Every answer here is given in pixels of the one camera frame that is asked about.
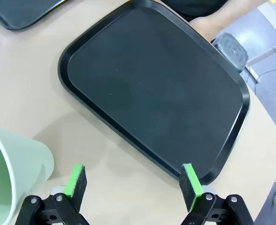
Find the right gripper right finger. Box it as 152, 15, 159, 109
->
179, 163, 255, 225

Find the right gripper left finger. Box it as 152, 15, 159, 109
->
14, 163, 91, 225

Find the pale green tall cup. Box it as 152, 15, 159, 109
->
0, 125, 55, 225

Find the person's left forearm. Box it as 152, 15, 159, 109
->
189, 0, 274, 44

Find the black plastic serving tray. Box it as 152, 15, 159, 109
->
0, 0, 68, 31
57, 0, 251, 186

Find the white table leg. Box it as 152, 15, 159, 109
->
245, 40, 276, 83

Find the person in black t-shirt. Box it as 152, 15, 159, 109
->
160, 0, 228, 23

